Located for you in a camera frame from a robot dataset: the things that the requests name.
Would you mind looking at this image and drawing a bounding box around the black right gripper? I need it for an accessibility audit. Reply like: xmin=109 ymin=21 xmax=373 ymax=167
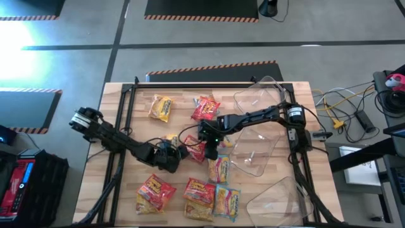
xmin=204 ymin=115 xmax=231 ymax=161

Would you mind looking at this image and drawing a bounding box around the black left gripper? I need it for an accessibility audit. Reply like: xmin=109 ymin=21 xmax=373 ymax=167
xmin=139 ymin=141 xmax=190 ymax=174

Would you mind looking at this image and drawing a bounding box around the red spicy chicken noodle pack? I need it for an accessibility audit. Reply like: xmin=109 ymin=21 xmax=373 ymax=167
xmin=182 ymin=177 xmax=216 ymax=208
xmin=183 ymin=135 xmax=207 ymax=163
xmin=190 ymin=96 xmax=221 ymax=122
xmin=136 ymin=173 xmax=177 ymax=212

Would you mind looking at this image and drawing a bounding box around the blue edged noodle pack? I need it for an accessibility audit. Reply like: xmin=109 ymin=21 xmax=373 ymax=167
xmin=213 ymin=184 xmax=242 ymax=222

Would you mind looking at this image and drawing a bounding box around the black hazard striped floor mat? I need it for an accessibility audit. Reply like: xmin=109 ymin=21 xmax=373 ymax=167
xmin=145 ymin=60 xmax=285 ymax=84
xmin=144 ymin=0 xmax=259 ymax=23
xmin=0 ymin=0 xmax=66 ymax=22
xmin=0 ymin=87 xmax=63 ymax=135

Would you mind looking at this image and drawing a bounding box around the black diagonal bar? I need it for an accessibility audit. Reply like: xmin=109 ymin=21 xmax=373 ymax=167
xmin=328 ymin=136 xmax=405 ymax=174

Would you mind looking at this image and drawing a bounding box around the black round stand base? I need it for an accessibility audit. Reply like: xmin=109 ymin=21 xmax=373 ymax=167
xmin=258 ymin=0 xmax=279 ymax=17

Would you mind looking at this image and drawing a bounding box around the black power brick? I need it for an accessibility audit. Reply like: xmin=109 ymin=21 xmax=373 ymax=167
xmin=354 ymin=110 xmax=377 ymax=134

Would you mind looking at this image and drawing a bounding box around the red black equipment case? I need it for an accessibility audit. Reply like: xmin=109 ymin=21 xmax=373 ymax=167
xmin=0 ymin=148 xmax=70 ymax=227

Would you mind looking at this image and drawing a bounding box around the black device with blue light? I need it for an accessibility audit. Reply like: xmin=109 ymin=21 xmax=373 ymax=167
xmin=0 ymin=125 xmax=18 ymax=147

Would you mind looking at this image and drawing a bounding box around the dark grey desk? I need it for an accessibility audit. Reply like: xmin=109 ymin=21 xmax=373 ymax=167
xmin=372 ymin=65 xmax=405 ymax=134

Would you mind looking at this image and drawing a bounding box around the pink red object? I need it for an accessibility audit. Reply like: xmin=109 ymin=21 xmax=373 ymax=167
xmin=385 ymin=73 xmax=405 ymax=92

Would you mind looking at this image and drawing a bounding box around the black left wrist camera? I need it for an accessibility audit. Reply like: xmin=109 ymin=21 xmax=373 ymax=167
xmin=157 ymin=139 xmax=174 ymax=153

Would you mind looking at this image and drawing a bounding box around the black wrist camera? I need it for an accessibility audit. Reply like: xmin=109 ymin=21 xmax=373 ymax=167
xmin=157 ymin=139 xmax=174 ymax=153
xmin=198 ymin=122 xmax=216 ymax=142

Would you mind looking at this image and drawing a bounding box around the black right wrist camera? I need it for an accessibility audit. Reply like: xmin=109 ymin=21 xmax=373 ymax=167
xmin=198 ymin=122 xmax=216 ymax=142

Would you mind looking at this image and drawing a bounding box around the black aluminium rig frame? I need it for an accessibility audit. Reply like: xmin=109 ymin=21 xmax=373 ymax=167
xmin=71 ymin=75 xmax=342 ymax=227

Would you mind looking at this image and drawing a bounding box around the yellow cable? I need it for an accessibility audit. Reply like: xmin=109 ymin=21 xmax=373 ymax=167
xmin=311 ymin=85 xmax=376 ymax=130

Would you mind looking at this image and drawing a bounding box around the black cable coil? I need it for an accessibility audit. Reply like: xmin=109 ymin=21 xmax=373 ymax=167
xmin=375 ymin=89 xmax=405 ymax=115

